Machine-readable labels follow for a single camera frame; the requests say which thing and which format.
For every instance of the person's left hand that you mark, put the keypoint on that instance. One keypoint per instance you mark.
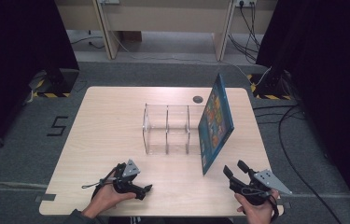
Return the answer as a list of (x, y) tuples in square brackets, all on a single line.
[(104, 199)]

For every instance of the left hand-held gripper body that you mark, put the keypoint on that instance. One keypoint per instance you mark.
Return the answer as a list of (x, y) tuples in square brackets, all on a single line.
[(129, 170)]

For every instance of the colourful blue picture book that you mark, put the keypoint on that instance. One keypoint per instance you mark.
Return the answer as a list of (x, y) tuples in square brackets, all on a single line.
[(216, 124)]

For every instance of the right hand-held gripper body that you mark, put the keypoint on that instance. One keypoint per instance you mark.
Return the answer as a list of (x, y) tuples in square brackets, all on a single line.
[(269, 182)]

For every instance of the black stand base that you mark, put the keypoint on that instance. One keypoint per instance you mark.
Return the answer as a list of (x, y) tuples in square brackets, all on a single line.
[(273, 84), (63, 81)]

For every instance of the clear acrylic book rack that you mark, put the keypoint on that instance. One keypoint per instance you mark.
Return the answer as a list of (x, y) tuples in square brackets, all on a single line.
[(167, 130)]

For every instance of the yellow black hazard tape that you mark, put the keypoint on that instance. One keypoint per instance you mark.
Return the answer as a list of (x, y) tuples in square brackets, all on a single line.
[(51, 95), (272, 97)]

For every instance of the black tape floor mark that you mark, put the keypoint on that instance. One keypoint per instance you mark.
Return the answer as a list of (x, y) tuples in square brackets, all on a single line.
[(58, 126)]

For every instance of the person's right hand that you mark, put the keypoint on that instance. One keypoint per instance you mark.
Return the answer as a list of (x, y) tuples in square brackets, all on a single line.
[(259, 214)]

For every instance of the grey tape strip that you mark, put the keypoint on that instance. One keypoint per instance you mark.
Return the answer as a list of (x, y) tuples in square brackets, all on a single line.
[(45, 198)]

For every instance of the black curtain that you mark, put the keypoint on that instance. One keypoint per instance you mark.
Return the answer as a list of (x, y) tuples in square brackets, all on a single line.
[(14, 62), (328, 77)]

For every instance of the white power strip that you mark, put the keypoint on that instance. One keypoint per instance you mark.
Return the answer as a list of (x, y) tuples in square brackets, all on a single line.
[(109, 1)]

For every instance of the white wall socket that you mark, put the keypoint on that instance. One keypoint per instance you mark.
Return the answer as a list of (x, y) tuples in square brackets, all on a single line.
[(245, 2)]

